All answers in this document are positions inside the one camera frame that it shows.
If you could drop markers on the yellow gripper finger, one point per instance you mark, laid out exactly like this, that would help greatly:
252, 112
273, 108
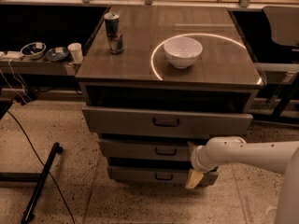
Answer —
191, 146
194, 178

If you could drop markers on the grey drawer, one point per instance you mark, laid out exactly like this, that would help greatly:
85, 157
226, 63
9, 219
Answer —
162, 123
145, 150
169, 176

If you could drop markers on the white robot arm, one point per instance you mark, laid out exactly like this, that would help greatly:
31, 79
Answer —
278, 157

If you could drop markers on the grey top drawer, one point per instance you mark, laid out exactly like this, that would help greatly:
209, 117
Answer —
162, 123

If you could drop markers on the grey bottom drawer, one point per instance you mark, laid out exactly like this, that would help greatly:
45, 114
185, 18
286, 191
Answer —
169, 176

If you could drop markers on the grey drawer cabinet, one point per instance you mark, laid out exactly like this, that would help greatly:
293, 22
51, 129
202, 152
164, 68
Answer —
184, 75

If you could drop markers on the blue energy drink can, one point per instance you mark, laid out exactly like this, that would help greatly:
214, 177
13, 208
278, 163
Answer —
114, 34

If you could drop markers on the white paper cup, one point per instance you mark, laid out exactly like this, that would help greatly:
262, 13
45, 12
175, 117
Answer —
76, 52

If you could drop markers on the grey chair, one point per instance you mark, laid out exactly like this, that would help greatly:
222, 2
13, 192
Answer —
284, 28

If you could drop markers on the blue plate on shelf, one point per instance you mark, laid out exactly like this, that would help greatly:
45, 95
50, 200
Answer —
57, 54

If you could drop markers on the black table leg base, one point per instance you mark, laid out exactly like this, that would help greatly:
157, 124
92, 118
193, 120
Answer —
38, 178

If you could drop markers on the white bowl on shelf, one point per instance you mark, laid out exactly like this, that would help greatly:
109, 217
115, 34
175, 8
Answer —
33, 51

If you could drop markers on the grey low side shelf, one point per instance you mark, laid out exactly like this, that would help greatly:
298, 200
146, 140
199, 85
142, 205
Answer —
39, 67

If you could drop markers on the white power strip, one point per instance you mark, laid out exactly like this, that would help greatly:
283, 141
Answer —
10, 55

